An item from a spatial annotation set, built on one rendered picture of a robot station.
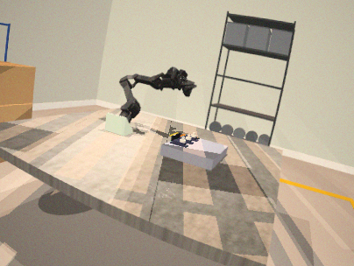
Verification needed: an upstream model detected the black pin header strip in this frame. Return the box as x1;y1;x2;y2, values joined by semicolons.
171;133;181;141

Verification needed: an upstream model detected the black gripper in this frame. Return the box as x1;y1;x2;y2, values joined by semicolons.
167;70;197;97

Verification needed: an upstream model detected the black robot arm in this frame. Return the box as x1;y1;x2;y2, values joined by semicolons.
119;67;188;123

